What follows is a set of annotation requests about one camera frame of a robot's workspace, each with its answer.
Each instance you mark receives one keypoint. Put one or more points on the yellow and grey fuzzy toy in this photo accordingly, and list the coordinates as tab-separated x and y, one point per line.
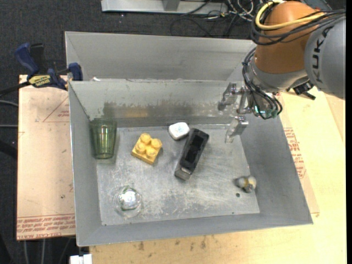
246	183

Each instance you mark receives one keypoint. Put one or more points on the small white oval case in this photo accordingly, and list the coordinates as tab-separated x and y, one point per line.
178	131

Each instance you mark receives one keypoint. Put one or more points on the clear glass bowl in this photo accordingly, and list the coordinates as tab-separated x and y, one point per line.
128	202

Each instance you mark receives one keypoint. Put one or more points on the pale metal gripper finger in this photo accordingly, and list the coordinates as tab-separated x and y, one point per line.
227	98
237	128

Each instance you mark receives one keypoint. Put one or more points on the black tape dispenser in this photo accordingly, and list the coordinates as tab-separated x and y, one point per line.
193	150

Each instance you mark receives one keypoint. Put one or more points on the green translucent cup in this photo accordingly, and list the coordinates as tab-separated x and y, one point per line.
104	139

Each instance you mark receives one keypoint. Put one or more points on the grey metal bin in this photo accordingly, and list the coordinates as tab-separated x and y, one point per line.
176	191

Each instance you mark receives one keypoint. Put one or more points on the brown cardboard board, red print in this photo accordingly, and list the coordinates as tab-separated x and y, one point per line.
44	153

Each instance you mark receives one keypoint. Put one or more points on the yellow toy building block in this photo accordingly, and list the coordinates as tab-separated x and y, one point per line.
147	148

